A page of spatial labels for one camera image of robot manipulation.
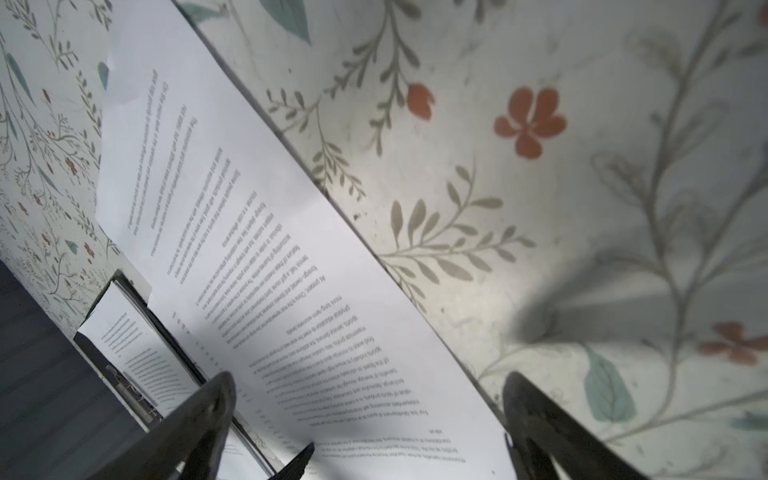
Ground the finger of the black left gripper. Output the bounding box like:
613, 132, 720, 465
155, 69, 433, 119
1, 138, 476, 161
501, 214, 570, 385
269, 443, 315, 480

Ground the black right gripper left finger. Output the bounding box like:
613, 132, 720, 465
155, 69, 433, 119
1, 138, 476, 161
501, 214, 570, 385
91, 372, 236, 479

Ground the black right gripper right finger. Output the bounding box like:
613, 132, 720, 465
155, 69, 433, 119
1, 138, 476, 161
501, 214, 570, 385
502, 372, 645, 479

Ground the black file folder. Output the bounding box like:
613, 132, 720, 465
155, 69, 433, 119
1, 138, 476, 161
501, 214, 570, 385
74, 271, 314, 479

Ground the printed paper sheet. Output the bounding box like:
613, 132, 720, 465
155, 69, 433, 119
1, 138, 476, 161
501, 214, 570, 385
76, 281, 271, 480
96, 1, 515, 479

